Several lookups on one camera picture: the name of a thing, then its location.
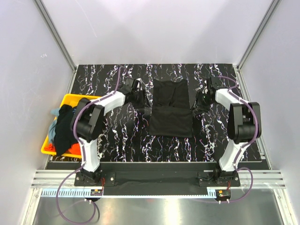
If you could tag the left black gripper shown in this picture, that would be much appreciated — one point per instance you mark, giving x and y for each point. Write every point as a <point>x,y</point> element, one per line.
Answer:
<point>144,102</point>

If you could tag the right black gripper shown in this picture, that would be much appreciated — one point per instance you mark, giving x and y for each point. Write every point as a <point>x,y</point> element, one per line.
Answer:
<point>198,103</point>

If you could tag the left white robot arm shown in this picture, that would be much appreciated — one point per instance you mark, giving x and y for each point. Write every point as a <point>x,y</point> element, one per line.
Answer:
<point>88,120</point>

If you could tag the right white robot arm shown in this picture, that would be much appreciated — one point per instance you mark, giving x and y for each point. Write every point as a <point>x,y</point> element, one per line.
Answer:
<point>243,126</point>

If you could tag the orange t-shirt in bin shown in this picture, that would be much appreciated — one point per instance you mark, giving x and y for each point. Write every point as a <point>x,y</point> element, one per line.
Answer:
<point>74,150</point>

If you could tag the black t-shirt with blue print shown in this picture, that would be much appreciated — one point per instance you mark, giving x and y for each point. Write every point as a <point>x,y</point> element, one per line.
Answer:
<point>64,137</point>

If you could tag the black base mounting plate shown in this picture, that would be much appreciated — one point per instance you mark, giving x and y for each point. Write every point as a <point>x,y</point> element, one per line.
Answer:
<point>156,189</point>

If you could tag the grey-blue t-shirt in bin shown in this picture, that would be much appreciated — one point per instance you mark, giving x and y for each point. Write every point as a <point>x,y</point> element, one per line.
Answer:
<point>51,129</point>

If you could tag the right small connector box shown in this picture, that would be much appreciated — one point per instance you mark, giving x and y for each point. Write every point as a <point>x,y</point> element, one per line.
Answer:
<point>225,193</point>

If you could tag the small connector box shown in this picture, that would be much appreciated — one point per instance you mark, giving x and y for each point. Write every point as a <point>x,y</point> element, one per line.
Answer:
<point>96,192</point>
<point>225,193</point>

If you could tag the left small connector box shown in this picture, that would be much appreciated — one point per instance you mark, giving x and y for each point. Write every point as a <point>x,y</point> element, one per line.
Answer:
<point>96,192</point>

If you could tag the left aluminium frame post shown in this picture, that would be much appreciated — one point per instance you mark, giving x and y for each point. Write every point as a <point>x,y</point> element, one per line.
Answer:
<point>51,26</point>

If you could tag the aluminium frame post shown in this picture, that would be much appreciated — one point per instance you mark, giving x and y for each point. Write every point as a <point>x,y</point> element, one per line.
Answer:
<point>51,26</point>
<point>262,26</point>

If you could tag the right aluminium frame post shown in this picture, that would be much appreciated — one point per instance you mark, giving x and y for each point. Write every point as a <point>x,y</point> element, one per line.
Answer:
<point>262,26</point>

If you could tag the aluminium front rail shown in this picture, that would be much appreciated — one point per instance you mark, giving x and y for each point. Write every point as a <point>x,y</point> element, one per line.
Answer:
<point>258,178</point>

